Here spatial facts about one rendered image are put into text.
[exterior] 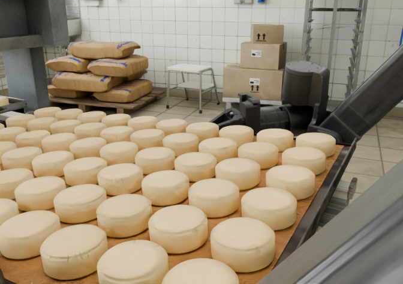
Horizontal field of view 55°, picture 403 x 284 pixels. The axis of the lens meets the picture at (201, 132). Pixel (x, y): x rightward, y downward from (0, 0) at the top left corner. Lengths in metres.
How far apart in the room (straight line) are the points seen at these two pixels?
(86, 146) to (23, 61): 0.62
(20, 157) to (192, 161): 0.23
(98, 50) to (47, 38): 3.25
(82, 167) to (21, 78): 0.71
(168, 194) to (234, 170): 0.08
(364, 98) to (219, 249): 0.38
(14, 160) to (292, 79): 0.42
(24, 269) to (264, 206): 0.20
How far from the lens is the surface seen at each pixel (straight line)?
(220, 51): 4.50
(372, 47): 4.28
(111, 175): 0.43
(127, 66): 4.01
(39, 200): 0.42
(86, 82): 4.13
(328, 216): 0.54
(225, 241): 0.30
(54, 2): 1.02
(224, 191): 0.37
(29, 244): 0.35
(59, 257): 0.31
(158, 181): 0.41
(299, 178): 0.40
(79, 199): 0.39
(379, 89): 0.61
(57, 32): 1.02
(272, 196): 0.36
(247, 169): 0.42
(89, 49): 4.32
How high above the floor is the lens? 1.13
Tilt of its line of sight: 19 degrees down
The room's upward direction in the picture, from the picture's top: straight up
